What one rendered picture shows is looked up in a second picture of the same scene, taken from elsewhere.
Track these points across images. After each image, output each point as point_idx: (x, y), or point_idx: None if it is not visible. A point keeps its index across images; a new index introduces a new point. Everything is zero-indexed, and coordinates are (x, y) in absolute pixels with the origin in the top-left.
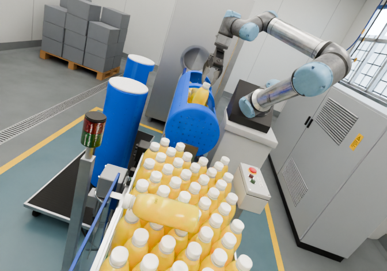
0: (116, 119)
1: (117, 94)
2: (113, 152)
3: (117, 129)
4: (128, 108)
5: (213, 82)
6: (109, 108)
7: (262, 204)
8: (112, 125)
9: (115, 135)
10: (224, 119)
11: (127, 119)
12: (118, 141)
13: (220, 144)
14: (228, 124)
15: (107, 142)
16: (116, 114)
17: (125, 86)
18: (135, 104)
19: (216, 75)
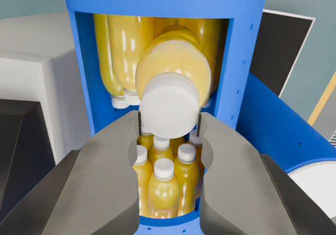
0: (292, 118)
1: (335, 152)
2: (254, 89)
3: (275, 109)
4: (291, 138)
5: (120, 121)
6: (316, 131)
7: None
8: (287, 111)
9: (271, 103)
10: (58, 126)
11: (274, 125)
12: (259, 99)
13: (67, 48)
14: (33, 61)
15: (272, 95)
16: (299, 124)
17: (326, 183)
18: (281, 149)
19: (98, 175)
